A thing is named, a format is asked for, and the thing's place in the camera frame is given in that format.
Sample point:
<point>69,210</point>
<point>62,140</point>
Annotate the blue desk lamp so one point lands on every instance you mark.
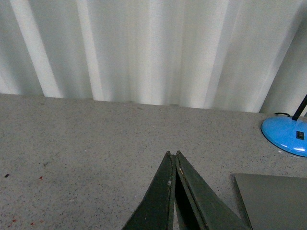
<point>288,133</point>

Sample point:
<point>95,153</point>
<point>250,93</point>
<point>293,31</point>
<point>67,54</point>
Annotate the white pleated curtain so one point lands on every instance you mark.
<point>239,55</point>

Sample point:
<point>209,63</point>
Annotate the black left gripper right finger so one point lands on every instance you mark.
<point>198,206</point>

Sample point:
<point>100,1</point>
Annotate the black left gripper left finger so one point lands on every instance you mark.
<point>156,210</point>

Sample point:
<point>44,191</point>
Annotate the grey laptop computer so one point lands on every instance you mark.
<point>273,202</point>

